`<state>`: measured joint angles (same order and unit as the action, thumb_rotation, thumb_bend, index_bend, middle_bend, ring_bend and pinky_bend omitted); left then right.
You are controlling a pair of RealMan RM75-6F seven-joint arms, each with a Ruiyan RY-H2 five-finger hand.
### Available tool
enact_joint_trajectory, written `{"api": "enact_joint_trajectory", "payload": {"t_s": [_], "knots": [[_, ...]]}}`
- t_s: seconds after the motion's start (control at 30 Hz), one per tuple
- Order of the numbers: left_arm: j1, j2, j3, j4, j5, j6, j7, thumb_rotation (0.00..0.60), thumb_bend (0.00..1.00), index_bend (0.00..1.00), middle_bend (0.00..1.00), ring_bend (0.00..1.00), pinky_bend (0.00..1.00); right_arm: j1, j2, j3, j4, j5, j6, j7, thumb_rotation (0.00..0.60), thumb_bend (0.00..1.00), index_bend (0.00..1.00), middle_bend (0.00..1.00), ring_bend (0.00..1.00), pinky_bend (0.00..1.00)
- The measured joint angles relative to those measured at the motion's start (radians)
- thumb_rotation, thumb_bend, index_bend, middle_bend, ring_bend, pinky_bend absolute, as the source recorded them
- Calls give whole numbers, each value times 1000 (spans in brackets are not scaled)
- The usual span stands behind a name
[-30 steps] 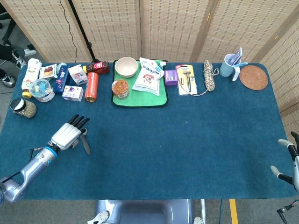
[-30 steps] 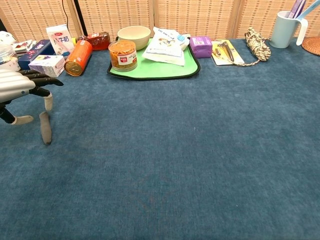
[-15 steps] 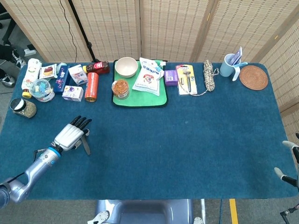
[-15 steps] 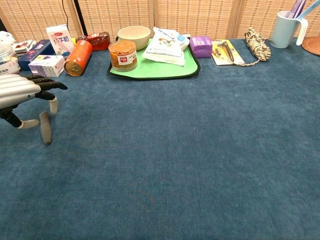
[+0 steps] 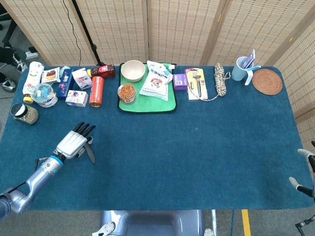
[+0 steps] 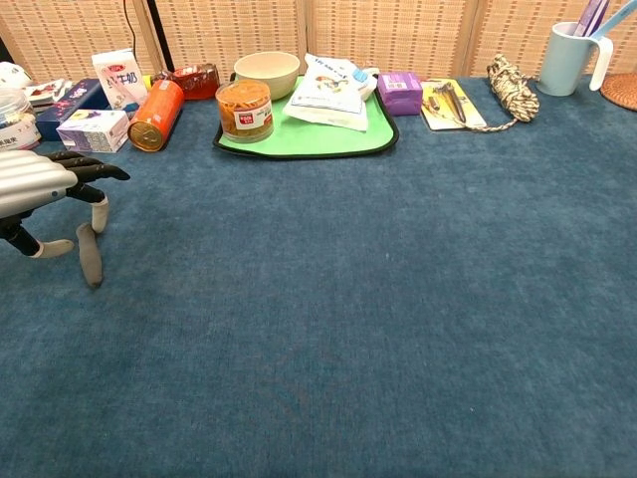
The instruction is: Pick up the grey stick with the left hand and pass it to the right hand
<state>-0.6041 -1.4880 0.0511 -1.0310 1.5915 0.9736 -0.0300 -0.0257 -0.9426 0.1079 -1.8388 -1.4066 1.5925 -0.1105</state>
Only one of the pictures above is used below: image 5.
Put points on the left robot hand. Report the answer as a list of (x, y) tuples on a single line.
[(71, 142)]

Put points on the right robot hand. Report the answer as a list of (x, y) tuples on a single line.
[(312, 162)]

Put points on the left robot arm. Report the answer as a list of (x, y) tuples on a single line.
[(39, 177)]

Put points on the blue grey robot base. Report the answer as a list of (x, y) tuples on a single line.
[(152, 221)]

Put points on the small white purple box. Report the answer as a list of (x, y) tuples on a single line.
[(76, 98)]

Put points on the glass jar with black lid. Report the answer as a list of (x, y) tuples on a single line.
[(25, 114)]

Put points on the clear tub of coloured clips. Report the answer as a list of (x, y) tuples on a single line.
[(44, 94)]

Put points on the orange cylindrical can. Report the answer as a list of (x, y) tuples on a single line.
[(96, 92)]

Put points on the tall dark blue box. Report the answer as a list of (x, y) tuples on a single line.
[(65, 83)]

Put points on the white carton red blue print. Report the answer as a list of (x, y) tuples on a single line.
[(82, 78)]

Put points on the snack packet with cake picture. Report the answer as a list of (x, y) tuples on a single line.
[(50, 75)]

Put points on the clear jar of orange snacks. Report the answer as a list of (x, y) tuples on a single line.
[(127, 93)]

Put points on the white pouch with yellow cap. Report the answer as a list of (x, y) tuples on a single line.
[(33, 76)]

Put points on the brown bottle with red label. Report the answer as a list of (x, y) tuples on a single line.
[(103, 70)]

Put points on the green mat with black edge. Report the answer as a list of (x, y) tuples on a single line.
[(147, 104)]

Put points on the white black sneaker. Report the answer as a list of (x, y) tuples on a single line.
[(19, 62), (8, 84)]

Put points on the round woven coaster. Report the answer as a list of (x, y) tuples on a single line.
[(267, 81)]

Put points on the cream bowl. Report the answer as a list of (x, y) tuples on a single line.
[(133, 70)]

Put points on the white power strip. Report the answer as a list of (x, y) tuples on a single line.
[(31, 52)]

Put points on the blue felt table cover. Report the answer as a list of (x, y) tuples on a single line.
[(172, 159)]

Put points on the white powder bag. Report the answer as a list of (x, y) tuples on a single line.
[(155, 83)]

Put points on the white blue plastic tool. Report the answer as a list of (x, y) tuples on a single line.
[(249, 76)]

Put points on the black stand pole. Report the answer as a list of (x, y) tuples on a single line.
[(86, 29)]

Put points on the light blue cup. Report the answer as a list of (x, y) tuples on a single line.
[(237, 72)]

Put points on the purple white packets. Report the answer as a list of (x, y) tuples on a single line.
[(249, 59)]

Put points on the bamboo folding screen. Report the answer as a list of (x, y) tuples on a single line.
[(118, 29)]

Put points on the razor blister pack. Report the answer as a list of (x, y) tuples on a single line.
[(197, 84)]

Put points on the white perforated bracket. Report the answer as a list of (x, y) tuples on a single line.
[(209, 232), (105, 228)]

